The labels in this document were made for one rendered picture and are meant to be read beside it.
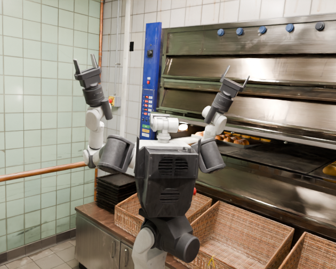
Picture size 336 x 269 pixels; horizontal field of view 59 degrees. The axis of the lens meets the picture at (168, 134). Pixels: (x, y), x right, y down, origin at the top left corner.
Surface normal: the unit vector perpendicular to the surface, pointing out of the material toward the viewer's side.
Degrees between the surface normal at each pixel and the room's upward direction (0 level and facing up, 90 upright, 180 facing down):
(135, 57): 90
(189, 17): 90
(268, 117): 70
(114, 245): 90
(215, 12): 90
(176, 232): 45
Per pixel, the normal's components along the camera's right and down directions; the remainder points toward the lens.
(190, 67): -0.60, -0.27
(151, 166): 0.24, 0.18
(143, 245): -0.67, 0.07
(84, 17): 0.74, 0.17
